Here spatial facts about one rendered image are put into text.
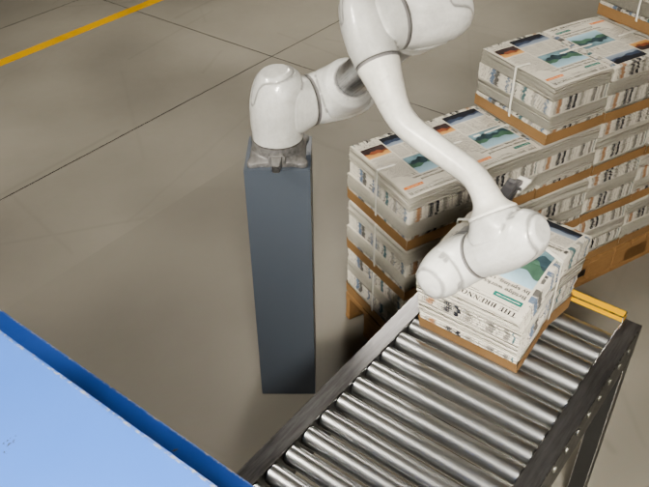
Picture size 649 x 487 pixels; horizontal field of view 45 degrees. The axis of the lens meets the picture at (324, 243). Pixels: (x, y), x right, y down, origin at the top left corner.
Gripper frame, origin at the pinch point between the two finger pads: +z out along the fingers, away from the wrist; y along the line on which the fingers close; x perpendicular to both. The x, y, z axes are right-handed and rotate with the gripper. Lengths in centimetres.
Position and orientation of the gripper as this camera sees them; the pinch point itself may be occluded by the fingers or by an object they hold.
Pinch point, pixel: (518, 205)
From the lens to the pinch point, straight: 193.7
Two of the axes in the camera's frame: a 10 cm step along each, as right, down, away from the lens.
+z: 6.1, -4.3, 6.7
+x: 7.9, 3.9, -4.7
